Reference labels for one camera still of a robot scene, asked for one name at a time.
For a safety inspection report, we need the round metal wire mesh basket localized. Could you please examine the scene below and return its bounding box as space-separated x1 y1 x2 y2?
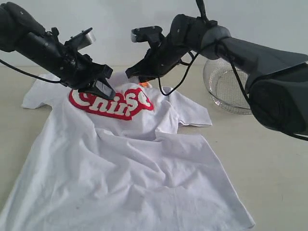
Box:
203 59 252 115

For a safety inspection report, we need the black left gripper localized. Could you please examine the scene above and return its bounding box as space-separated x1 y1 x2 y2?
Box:
56 51 115 100

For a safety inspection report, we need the white t-shirt with red logo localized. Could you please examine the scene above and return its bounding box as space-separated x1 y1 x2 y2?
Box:
0 73 255 231

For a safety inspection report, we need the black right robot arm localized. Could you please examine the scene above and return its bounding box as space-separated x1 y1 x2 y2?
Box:
126 14 308 135

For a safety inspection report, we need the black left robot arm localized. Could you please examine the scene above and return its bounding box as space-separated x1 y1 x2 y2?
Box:
0 2 116 100

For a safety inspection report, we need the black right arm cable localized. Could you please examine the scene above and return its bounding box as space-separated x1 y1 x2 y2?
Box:
157 0 308 141

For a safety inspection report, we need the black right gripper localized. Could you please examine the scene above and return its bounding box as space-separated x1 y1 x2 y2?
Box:
126 40 190 81

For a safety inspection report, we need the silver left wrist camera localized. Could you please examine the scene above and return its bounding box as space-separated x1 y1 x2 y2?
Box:
64 27 96 51

